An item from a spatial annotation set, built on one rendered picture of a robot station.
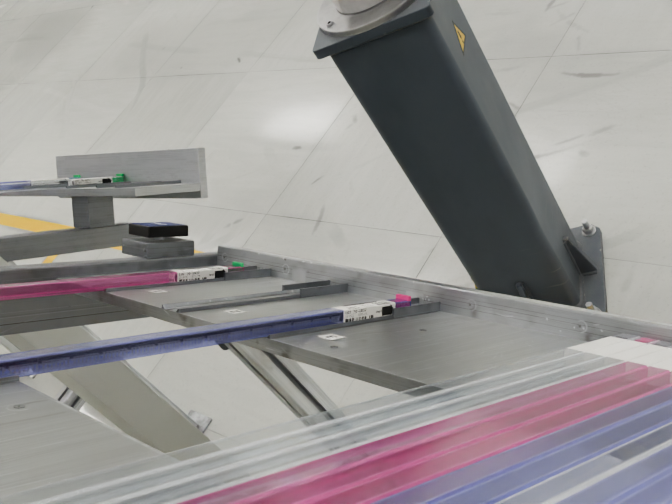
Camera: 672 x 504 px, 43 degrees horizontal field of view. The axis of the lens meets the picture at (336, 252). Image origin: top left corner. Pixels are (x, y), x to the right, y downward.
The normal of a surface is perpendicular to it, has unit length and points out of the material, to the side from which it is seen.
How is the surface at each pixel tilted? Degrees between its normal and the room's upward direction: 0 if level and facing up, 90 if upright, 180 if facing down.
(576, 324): 43
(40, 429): 47
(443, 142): 90
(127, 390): 90
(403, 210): 0
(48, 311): 90
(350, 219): 0
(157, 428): 90
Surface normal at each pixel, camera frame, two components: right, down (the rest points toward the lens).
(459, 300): -0.70, 0.05
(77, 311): 0.71, 0.11
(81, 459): 0.04, -0.99
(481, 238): -0.15, 0.74
